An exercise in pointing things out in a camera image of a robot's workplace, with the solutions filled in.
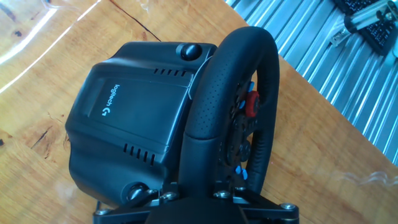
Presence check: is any black steering wheel base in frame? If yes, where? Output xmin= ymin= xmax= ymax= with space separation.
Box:
xmin=64 ymin=41 xmax=218 ymax=208

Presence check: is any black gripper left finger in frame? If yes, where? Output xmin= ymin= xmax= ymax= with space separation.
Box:
xmin=93 ymin=182 xmax=180 ymax=224

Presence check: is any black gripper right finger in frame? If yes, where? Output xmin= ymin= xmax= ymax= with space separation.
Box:
xmin=214 ymin=186 xmax=299 ymax=224

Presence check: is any brown wooden board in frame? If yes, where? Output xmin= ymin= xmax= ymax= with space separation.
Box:
xmin=0 ymin=0 xmax=398 ymax=224

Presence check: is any black keyboard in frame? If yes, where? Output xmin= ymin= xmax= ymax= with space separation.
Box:
xmin=332 ymin=0 xmax=398 ymax=57

